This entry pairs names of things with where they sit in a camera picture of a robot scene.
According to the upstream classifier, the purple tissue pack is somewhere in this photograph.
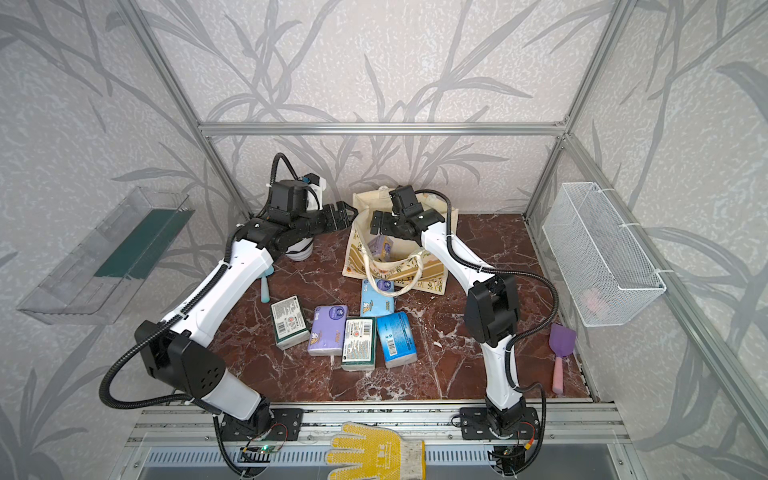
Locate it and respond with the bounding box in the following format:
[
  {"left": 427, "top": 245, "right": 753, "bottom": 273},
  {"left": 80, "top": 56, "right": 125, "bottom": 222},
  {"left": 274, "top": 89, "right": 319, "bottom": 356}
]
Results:
[
  {"left": 367, "top": 235, "right": 394, "bottom": 262},
  {"left": 307, "top": 305, "right": 348, "bottom": 357}
]

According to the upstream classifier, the cream floral canvas tote bag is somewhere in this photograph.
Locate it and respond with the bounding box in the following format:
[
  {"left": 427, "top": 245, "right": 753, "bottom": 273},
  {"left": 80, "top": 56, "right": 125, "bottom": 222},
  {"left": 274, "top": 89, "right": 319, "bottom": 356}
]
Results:
[{"left": 342, "top": 187, "right": 449, "bottom": 295}]

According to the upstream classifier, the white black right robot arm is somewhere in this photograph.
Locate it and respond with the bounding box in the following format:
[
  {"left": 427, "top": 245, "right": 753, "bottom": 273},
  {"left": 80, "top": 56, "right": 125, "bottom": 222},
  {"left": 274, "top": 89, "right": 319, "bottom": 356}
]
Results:
[{"left": 370, "top": 186, "right": 560, "bottom": 436}]

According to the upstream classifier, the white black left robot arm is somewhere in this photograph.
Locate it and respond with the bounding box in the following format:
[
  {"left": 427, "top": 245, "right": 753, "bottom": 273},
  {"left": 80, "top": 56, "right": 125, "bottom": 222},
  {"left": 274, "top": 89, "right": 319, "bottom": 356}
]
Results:
[{"left": 99, "top": 153, "right": 357, "bottom": 433}]

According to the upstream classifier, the potted plant white pot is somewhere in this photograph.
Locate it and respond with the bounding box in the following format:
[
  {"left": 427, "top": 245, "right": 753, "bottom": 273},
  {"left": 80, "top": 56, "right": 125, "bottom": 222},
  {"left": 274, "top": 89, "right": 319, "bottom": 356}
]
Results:
[{"left": 285, "top": 238, "right": 314, "bottom": 262}]

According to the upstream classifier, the light blue cartoon tissue pack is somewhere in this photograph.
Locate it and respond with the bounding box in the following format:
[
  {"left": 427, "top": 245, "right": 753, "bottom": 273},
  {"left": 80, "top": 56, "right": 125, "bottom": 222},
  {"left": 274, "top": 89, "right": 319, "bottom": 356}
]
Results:
[{"left": 360, "top": 279, "right": 395, "bottom": 317}]

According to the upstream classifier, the teal small shovel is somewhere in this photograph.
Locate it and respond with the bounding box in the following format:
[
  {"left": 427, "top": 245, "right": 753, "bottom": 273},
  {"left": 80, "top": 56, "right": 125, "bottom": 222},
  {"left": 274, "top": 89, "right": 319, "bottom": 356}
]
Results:
[{"left": 259, "top": 266, "right": 274, "bottom": 304}]

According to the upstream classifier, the green white tissue pack centre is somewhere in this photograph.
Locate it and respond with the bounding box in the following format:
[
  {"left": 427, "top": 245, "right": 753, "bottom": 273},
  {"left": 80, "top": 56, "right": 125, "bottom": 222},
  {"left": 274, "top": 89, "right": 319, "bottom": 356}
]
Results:
[{"left": 341, "top": 317, "right": 377, "bottom": 372}]

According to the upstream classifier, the purple pink small shovel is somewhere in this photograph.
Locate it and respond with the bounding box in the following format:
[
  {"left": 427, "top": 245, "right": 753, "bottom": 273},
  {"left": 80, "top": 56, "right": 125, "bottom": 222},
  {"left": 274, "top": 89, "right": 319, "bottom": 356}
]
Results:
[{"left": 549, "top": 324, "right": 577, "bottom": 395}]

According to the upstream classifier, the yellow knit work glove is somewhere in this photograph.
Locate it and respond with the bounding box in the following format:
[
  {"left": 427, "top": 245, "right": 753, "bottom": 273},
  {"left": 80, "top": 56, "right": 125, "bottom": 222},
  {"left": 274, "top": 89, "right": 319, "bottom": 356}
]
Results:
[{"left": 326, "top": 422, "right": 426, "bottom": 480}]

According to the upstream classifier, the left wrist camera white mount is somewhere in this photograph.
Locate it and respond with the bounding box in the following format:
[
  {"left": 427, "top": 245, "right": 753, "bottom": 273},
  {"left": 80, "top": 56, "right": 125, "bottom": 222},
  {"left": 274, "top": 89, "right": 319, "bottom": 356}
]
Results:
[{"left": 302, "top": 173, "right": 327, "bottom": 211}]

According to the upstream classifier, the white wire mesh basket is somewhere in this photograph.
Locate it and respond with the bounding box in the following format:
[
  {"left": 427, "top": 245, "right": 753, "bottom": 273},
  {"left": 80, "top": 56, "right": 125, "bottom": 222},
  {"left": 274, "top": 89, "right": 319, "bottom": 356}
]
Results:
[{"left": 543, "top": 182, "right": 666, "bottom": 327}]

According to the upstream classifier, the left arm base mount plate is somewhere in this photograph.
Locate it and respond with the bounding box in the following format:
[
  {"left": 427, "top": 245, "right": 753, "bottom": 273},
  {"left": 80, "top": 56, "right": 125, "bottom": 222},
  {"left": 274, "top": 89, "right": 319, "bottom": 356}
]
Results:
[{"left": 219, "top": 408, "right": 304, "bottom": 442}]

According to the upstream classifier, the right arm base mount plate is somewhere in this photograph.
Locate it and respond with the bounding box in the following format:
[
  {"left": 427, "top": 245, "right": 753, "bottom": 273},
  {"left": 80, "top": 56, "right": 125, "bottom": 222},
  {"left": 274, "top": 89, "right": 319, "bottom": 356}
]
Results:
[{"left": 459, "top": 402, "right": 540, "bottom": 443}]

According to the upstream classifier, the clear acrylic wall shelf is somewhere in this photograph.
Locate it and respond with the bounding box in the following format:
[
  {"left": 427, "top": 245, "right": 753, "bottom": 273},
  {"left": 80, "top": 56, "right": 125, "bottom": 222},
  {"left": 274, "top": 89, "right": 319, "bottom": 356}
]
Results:
[{"left": 17, "top": 187, "right": 194, "bottom": 325}]

